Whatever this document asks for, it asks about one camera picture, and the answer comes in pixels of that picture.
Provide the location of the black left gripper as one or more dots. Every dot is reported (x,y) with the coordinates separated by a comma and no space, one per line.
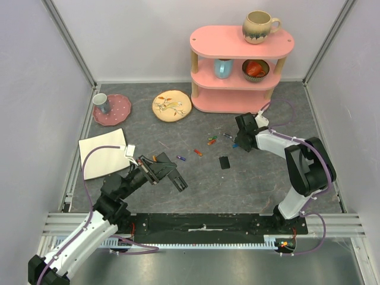
(153,171)

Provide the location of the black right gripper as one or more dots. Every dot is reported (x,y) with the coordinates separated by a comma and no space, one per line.
(243,138)

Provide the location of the black battery cover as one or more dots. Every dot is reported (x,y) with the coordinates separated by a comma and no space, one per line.
(224,162)

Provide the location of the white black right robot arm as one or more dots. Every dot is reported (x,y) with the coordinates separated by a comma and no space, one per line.
(309,167)

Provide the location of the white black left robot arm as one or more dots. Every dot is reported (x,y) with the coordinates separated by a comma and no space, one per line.
(106,217)

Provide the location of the black silver battery right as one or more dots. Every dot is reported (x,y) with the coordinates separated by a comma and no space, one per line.
(228,136)

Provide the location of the red orange battery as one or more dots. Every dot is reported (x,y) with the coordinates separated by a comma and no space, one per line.
(198,152)

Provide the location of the cream bird plate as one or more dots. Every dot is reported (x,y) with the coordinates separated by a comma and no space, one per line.
(171,106)

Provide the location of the white square plate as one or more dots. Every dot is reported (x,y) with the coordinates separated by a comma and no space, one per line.
(106,160)

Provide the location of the pink three-tier shelf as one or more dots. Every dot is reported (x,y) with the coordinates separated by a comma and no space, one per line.
(234,94)

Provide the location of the pink dotted plate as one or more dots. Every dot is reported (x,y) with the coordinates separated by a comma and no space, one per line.
(120,108)

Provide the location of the orange cup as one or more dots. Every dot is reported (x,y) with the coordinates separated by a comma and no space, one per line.
(254,69)

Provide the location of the light blue mug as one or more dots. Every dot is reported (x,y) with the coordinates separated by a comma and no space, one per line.
(223,68)

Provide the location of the dark patterned bowl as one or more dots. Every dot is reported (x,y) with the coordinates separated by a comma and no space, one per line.
(264,65)

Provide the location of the grey blue cup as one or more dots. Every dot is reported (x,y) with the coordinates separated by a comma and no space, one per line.
(101,101)

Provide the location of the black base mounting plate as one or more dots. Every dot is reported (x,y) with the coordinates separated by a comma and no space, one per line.
(217,227)

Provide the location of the beige ceramic mug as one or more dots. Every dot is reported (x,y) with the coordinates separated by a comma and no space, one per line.
(258,25)

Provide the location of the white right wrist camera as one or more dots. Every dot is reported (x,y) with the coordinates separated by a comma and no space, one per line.
(261,120)

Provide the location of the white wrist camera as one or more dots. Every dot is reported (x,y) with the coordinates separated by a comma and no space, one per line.
(261,120)
(129,153)

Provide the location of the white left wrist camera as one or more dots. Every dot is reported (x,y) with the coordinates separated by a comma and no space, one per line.
(129,153)

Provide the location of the white slotted cable duct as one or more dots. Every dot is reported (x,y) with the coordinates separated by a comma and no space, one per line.
(266,243)

